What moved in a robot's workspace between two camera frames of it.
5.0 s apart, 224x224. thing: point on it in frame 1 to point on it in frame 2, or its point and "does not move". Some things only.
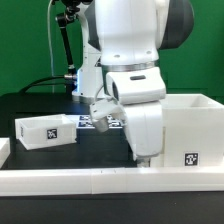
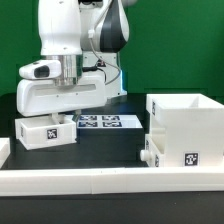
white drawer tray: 45,131 does not move
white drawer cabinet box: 193,131 does not move
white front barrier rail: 111,181 does not move
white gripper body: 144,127 to 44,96
